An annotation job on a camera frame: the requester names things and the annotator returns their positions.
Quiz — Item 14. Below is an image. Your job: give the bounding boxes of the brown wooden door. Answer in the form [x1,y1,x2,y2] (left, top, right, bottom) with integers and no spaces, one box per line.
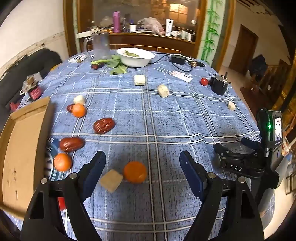
[229,24,259,76]

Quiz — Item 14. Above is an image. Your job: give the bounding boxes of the dark jar red label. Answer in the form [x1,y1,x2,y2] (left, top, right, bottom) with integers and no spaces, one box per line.
[22,75,42,102]

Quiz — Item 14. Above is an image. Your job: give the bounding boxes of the black cable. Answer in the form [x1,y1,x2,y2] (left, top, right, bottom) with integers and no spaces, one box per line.
[148,53,193,72]

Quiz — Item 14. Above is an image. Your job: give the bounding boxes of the cable connector bundle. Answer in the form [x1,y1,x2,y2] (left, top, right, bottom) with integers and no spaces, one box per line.
[186,58,205,68]

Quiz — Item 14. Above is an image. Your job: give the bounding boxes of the clear glass mug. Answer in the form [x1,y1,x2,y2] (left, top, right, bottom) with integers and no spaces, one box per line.
[83,31,111,60]

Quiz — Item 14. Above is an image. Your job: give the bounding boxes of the white bowl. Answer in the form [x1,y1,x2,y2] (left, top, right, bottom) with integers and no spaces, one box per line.
[116,47,155,68]

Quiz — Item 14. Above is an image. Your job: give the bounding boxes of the cardboard box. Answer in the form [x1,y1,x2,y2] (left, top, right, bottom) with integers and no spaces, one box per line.
[0,96,56,219]

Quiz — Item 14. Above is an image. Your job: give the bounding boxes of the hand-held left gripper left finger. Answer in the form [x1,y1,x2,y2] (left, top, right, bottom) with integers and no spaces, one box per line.
[20,151,107,241]

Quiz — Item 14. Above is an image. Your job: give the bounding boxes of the black power adapter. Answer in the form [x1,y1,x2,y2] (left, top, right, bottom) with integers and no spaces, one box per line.
[171,54,186,65]

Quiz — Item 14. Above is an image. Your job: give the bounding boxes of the pink plastic bag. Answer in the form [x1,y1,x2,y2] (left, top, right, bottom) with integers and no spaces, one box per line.
[137,17,165,35]

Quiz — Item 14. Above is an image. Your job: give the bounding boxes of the wrinkled red date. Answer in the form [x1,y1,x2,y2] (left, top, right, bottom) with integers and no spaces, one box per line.
[93,118,115,135]

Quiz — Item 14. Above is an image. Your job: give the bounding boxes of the bamboo wall sticker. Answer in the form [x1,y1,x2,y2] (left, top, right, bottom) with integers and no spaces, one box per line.
[201,0,223,63]

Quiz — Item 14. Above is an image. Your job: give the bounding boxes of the purple bottle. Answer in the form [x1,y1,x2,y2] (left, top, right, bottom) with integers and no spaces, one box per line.
[112,11,121,33]

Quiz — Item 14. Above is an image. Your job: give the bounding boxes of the tan cake cube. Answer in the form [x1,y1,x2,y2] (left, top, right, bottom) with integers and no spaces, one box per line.
[99,169,124,193]

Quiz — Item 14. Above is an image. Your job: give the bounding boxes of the white paper card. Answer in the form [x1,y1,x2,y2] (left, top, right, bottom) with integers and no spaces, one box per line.
[170,71,193,82]

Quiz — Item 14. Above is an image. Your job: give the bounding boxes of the white jars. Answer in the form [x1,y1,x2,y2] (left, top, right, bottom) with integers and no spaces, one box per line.
[181,30,193,42]

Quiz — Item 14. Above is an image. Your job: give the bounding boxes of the white tube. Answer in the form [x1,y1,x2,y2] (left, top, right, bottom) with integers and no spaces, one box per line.
[166,19,174,37]

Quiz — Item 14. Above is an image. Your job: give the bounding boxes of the green leaf vegetable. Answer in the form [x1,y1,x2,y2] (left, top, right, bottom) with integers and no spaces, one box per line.
[91,55,128,76]

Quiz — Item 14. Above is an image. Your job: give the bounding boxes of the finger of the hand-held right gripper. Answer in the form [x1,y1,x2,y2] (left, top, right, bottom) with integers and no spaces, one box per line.
[241,137,263,152]
[213,143,234,168]

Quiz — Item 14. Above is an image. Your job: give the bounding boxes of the orange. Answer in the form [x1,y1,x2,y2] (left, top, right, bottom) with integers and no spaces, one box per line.
[123,161,147,184]
[54,153,73,172]
[71,103,87,118]

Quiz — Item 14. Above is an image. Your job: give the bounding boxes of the smooth red date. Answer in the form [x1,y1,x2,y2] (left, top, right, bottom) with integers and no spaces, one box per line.
[60,137,84,153]

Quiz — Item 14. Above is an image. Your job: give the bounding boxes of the blue plaid tablecloth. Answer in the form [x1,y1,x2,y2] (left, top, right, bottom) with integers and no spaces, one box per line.
[5,49,275,241]

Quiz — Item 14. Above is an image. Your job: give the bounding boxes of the black sofa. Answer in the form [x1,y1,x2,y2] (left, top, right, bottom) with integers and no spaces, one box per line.
[0,48,63,114]

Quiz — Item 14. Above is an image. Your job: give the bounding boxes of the wooden sideboard cabinet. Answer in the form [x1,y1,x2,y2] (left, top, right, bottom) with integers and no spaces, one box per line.
[63,0,235,66]

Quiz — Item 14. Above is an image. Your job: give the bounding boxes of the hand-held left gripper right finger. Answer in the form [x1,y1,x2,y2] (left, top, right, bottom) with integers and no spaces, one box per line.
[179,150,265,241]

